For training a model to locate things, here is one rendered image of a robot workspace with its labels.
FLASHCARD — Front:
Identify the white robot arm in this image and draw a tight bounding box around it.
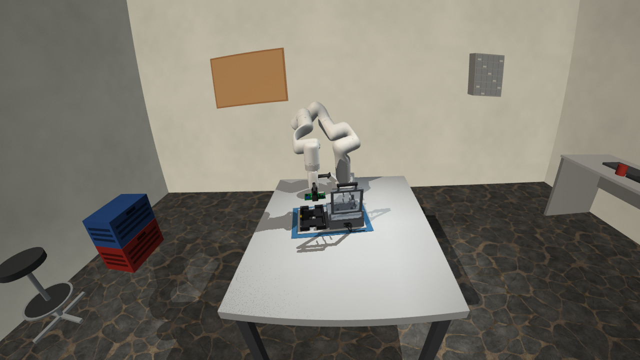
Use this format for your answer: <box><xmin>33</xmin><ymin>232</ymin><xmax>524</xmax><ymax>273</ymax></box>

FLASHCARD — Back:
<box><xmin>290</xmin><ymin>101</ymin><xmax>361</xmax><ymax>185</ymax></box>

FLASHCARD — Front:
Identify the green circuit board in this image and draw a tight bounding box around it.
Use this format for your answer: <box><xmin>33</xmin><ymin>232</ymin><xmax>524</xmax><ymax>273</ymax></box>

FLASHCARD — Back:
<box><xmin>304</xmin><ymin>191</ymin><xmax>326</xmax><ymax>201</ymax></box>

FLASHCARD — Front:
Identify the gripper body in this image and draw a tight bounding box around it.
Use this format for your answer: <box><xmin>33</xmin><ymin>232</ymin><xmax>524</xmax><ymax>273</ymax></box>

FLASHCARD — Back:
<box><xmin>305</xmin><ymin>168</ymin><xmax>320</xmax><ymax>190</ymax></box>

